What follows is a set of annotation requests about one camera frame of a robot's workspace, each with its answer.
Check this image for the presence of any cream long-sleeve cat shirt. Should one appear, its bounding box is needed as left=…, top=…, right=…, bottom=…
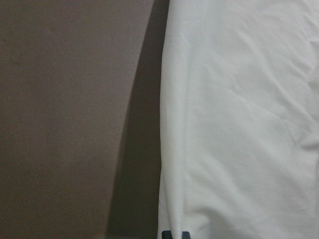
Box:
left=158, top=0, right=319, bottom=239

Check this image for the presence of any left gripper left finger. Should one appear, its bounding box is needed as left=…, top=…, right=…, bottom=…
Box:
left=161, top=231, right=172, bottom=239

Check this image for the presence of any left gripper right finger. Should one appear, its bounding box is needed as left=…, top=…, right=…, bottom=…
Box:
left=181, top=231, right=191, bottom=239

